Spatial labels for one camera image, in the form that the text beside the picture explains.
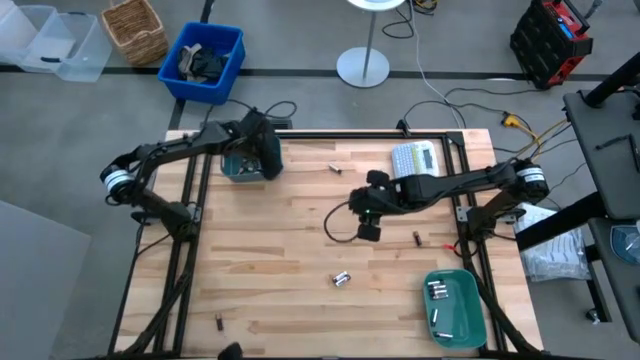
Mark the black rolling cart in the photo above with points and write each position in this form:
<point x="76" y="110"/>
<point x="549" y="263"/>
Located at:
<point x="610" y="165"/>

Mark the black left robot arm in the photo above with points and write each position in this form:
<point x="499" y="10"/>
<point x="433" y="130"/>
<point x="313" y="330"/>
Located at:
<point x="165" y="150"/>

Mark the silver black-top battery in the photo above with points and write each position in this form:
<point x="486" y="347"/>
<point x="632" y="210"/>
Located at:
<point x="439" y="292"/>

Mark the wicker basket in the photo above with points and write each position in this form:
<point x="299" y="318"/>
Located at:
<point x="135" y="32"/>

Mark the person's shoe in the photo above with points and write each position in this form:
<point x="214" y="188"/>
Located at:
<point x="230" y="351"/>

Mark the black caster wheel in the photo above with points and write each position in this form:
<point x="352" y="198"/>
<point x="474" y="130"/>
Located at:
<point x="592" y="315"/>

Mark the dark bundled clothes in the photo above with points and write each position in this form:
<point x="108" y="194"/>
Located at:
<point x="205" y="65"/>

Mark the clear plastic bag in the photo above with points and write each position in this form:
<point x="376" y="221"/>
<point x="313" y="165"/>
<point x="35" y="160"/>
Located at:
<point x="555" y="250"/>

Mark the yellow power plug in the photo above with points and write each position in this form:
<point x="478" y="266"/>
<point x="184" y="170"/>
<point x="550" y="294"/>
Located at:
<point x="511" y="120"/>

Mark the dark teal plastic bin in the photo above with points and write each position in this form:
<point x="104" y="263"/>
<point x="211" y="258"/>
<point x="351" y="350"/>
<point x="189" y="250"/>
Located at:
<point x="237" y="172"/>

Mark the small red tag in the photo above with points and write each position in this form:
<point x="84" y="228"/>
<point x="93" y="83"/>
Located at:
<point x="452" y="247"/>

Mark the black Duracell battery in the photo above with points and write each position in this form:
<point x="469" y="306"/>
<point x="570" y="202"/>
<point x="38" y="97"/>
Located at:
<point x="417" y="238"/>

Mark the black aluminium table frame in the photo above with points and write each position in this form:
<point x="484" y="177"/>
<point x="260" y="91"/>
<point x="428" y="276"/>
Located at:
<point x="320" y="135"/>

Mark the black pen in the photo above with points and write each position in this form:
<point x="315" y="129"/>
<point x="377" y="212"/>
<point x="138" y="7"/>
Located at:
<point x="612" y="142"/>

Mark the silver black AA battery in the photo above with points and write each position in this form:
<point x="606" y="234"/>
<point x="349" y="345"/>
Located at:
<point x="338" y="276"/>
<point x="344" y="281"/>

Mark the red black toolbox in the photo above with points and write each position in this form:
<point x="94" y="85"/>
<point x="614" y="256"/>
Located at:
<point x="540" y="50"/>

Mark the white label maker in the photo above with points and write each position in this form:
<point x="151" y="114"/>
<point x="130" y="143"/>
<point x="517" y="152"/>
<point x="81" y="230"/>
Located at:
<point x="415" y="160"/>

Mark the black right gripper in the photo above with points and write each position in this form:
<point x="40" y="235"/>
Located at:
<point x="380" y="197"/>

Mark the clear plastic bin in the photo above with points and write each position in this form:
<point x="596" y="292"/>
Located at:
<point x="20" y="30"/>
<point x="75" y="50"/>

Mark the blue round lid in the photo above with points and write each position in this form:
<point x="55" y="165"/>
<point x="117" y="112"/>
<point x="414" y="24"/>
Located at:
<point x="627" y="245"/>

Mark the white floor lamp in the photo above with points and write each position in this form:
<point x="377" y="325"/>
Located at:
<point x="363" y="67"/>

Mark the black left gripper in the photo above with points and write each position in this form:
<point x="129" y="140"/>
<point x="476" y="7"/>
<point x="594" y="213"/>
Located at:
<point x="267" y="145"/>

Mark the slim AAA battery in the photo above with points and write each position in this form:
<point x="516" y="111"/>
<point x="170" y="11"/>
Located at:
<point x="335" y="168"/>

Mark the blue plastic tub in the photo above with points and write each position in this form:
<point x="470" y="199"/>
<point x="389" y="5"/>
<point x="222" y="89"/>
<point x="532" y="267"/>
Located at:
<point x="200" y="92"/>

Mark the green plastic tray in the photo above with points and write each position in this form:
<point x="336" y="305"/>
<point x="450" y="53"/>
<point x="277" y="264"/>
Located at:
<point x="465" y="315"/>

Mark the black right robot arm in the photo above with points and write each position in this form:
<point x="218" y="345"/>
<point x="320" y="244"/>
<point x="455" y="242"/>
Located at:
<point x="470" y="185"/>

